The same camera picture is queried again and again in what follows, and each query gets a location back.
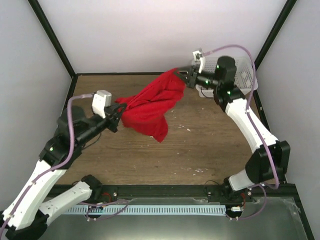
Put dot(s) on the white plastic basket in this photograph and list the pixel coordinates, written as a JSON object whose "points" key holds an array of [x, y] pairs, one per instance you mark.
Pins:
{"points": [[243, 77]]}

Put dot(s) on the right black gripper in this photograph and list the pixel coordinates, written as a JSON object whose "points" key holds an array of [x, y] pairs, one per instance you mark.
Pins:
{"points": [[192, 79]]}

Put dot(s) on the light blue cable duct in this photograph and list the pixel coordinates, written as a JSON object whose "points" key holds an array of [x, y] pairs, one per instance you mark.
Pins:
{"points": [[179, 210]]}

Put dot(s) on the red t-shirt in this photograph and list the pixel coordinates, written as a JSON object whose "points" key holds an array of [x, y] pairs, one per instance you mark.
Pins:
{"points": [[145, 111]]}

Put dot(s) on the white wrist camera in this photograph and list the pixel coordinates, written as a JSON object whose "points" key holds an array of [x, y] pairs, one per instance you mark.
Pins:
{"points": [[101, 100], [199, 59]]}

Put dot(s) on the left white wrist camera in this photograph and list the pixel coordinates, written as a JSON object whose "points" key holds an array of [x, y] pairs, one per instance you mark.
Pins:
{"points": [[101, 100]]}

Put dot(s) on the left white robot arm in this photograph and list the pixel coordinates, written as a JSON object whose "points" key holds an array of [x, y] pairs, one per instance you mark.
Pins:
{"points": [[29, 216]]}

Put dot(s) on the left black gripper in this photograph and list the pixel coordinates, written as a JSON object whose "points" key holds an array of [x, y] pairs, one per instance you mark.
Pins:
{"points": [[114, 113]]}

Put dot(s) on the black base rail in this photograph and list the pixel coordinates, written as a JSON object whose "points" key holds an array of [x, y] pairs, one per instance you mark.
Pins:
{"points": [[212, 192]]}

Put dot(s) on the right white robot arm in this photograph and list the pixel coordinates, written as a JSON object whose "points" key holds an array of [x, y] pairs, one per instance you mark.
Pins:
{"points": [[270, 157]]}

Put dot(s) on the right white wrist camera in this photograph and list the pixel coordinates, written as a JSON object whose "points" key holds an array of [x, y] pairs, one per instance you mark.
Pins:
{"points": [[199, 59]]}

